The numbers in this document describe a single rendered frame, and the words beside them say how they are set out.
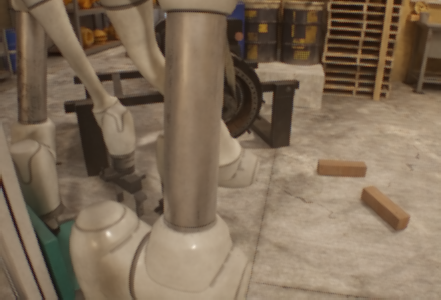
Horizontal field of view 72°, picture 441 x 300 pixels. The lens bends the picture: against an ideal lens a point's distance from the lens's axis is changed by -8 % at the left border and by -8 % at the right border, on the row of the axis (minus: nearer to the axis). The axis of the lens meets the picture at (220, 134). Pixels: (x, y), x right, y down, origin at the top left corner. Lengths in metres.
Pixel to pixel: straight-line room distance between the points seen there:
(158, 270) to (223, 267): 0.12
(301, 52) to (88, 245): 4.41
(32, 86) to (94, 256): 0.69
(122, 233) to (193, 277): 0.17
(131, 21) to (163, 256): 0.44
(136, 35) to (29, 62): 0.59
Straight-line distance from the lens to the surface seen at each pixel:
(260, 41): 4.86
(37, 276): 0.83
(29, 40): 1.19
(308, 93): 4.42
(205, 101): 0.53
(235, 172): 0.84
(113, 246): 0.69
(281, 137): 3.21
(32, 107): 1.24
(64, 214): 1.20
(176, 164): 0.56
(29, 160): 1.09
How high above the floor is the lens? 1.41
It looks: 24 degrees down
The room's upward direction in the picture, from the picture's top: straight up
